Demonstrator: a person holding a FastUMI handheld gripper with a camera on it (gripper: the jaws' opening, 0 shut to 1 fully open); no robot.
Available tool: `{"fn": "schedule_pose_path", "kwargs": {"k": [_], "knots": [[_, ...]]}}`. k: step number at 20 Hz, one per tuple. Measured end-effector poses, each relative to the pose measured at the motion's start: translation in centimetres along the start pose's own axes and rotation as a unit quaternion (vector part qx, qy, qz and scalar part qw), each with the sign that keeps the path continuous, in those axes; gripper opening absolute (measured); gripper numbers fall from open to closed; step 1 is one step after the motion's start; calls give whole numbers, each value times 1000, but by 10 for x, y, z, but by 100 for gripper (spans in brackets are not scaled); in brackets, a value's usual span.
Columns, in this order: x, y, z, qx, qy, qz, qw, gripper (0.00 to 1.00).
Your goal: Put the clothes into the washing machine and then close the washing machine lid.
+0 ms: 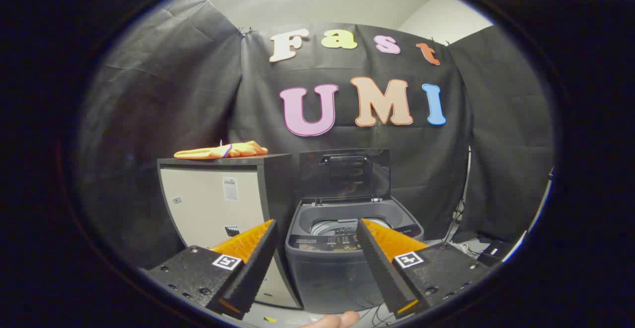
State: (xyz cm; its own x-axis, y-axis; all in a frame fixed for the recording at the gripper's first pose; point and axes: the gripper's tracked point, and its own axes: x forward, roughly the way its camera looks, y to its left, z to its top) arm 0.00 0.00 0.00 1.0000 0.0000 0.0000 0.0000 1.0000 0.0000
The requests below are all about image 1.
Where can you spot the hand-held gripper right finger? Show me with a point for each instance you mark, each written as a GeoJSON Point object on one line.
{"type": "Point", "coordinates": [379, 263]}

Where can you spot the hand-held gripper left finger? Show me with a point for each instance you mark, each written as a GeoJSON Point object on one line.
{"type": "Point", "coordinates": [258, 261]}

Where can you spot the grey washing machine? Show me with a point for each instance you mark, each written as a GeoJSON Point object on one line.
{"type": "Point", "coordinates": [322, 273]}

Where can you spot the orange garment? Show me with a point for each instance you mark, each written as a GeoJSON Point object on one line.
{"type": "Point", "coordinates": [238, 150]}

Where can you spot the beige cabinet with dark top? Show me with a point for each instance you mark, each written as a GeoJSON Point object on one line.
{"type": "Point", "coordinates": [208, 204]}

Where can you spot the thin metal light stand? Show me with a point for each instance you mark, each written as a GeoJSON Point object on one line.
{"type": "Point", "coordinates": [465, 189]}

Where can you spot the black box on floor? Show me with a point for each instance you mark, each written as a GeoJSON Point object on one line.
{"type": "Point", "coordinates": [496, 253]}

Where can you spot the black backdrop cloth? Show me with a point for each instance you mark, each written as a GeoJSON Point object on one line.
{"type": "Point", "coordinates": [198, 95]}

